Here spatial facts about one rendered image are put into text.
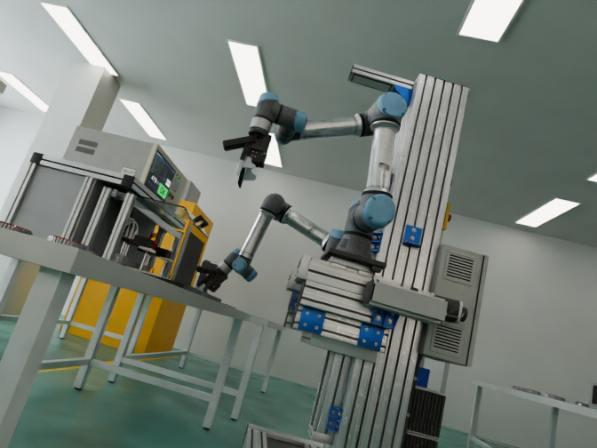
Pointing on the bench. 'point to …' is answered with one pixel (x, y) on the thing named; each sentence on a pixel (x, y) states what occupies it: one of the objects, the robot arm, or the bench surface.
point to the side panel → (48, 201)
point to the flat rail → (155, 219)
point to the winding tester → (122, 157)
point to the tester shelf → (123, 182)
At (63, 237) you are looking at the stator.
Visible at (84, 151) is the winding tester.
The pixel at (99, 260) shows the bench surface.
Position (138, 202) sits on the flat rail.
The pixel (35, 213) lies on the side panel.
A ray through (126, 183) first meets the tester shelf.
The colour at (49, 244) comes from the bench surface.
